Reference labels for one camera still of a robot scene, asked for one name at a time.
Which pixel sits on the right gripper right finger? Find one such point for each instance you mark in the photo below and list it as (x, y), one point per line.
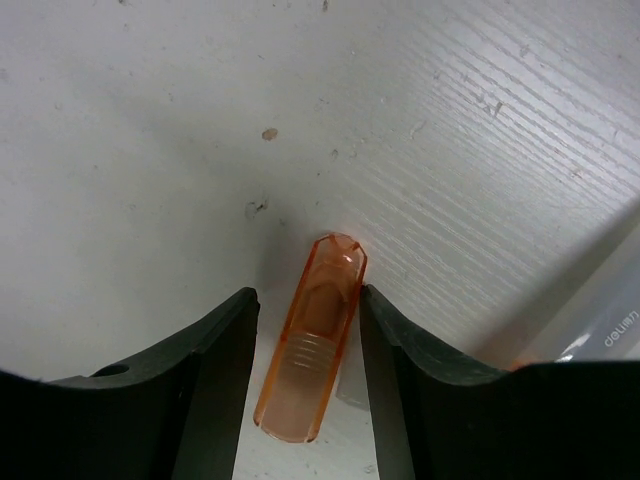
(438, 413)

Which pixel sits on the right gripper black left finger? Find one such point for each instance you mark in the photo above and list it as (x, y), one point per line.
(171, 411)

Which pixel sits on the orange marker pen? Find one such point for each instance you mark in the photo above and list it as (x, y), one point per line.
(306, 360)

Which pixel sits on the light blue capped marker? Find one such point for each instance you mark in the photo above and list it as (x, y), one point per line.
(587, 310)

